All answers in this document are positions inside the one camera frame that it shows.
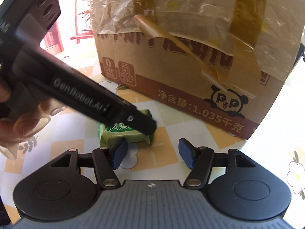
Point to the printed room backdrop cloth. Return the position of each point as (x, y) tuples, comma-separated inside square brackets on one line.
[(72, 27)]

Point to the cardboard box with plastic liner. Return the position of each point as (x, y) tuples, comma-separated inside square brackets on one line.
[(222, 61)]

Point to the green pineapple cake packet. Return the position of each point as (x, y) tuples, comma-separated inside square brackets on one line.
[(109, 136)]

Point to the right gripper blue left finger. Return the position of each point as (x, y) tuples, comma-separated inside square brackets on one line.
[(118, 152)]

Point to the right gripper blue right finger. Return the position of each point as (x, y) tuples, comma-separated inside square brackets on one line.
[(188, 152)]

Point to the person's left hand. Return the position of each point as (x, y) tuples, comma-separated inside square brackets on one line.
[(14, 132)]

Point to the checkered floral tablecloth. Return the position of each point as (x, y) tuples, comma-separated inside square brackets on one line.
[(277, 144)]

